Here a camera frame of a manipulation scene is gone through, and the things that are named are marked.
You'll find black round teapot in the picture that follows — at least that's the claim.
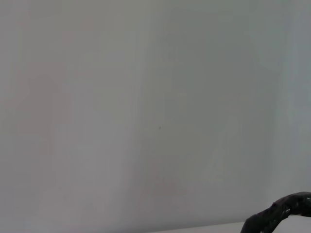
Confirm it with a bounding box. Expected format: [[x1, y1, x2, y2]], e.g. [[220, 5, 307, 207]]
[[239, 191, 311, 233]]

